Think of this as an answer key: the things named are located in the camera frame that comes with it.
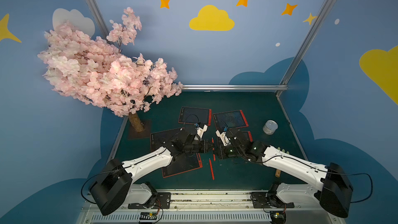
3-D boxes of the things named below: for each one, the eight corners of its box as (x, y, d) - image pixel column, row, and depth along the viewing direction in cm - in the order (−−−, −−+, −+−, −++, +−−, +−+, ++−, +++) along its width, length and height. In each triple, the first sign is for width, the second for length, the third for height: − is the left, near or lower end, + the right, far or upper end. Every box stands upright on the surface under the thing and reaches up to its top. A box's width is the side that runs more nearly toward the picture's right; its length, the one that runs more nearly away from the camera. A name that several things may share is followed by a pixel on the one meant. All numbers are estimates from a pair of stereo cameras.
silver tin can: (264, 134, 101) (267, 129, 96) (261, 124, 105) (264, 119, 101) (276, 134, 101) (280, 129, 96) (272, 124, 105) (276, 120, 101)
